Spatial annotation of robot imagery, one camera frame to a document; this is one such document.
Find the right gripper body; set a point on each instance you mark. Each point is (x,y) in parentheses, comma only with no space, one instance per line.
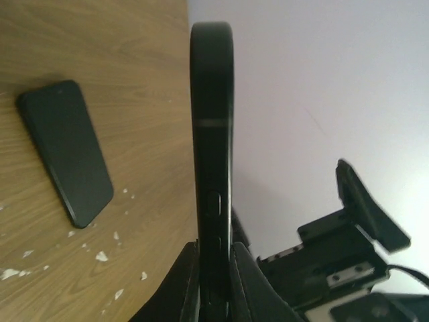
(334,259)

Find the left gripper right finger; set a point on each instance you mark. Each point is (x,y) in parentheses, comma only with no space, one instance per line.
(252,296)

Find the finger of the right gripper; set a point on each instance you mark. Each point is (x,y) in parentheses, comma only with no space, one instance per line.
(365,212)

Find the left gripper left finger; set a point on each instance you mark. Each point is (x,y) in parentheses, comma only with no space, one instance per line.
(176,299)

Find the black phone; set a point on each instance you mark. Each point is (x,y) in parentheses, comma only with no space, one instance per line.
(57,119)
(212,98)

